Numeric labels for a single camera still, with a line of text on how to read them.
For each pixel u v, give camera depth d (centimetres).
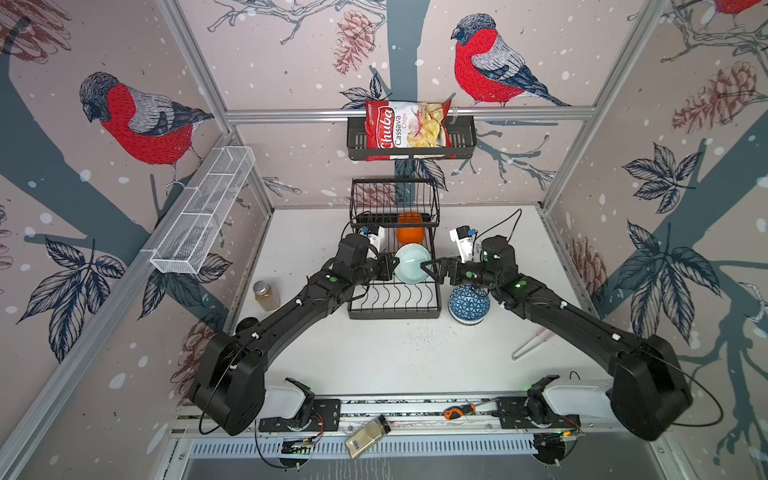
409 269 81
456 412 73
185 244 71
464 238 71
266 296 86
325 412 73
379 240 74
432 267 75
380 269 72
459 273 70
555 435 71
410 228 107
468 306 88
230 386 41
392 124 87
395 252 80
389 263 71
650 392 41
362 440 67
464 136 95
